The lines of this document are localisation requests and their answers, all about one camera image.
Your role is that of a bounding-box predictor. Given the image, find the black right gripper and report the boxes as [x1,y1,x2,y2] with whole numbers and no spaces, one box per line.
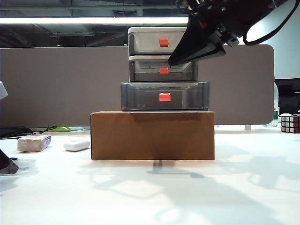
[167,0,253,67]

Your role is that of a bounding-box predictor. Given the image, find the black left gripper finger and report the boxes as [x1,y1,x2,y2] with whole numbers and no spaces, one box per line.
[0,148,20,176]

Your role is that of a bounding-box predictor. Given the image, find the transparent tape roll with dispenser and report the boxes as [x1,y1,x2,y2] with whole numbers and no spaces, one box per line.
[9,158,37,173]

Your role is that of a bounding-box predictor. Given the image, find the smoky drawer with red handle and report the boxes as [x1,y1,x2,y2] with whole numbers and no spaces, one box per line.
[120,81,210,112]
[129,60,198,82]
[129,32,188,54]

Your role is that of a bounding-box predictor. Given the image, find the beige eraser in purple sleeve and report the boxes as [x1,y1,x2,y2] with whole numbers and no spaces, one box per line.
[17,134,52,153]

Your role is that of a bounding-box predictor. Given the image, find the white oval plastic case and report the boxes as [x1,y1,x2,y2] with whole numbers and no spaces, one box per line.
[63,139,90,152]

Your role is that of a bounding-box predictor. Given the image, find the grey desk partition panel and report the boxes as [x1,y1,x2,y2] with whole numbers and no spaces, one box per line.
[0,44,275,128]

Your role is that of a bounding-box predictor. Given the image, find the brown cardboard box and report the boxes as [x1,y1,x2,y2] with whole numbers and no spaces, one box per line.
[90,111,216,161]

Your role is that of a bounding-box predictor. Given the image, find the black monitor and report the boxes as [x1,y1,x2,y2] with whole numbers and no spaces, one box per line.
[274,79,300,115]

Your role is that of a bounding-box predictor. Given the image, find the long ceiling light strip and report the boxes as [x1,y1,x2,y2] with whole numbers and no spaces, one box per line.
[0,16,189,25]

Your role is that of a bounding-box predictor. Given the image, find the black Rubik's cube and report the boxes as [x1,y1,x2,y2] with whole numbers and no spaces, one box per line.
[280,113,300,135]

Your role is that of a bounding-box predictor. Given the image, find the black desk cables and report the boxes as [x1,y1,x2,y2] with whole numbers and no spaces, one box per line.
[0,126,58,140]

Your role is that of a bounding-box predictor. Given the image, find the white plastic drawer cabinet frame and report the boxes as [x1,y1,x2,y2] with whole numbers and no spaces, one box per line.
[127,26,199,114]

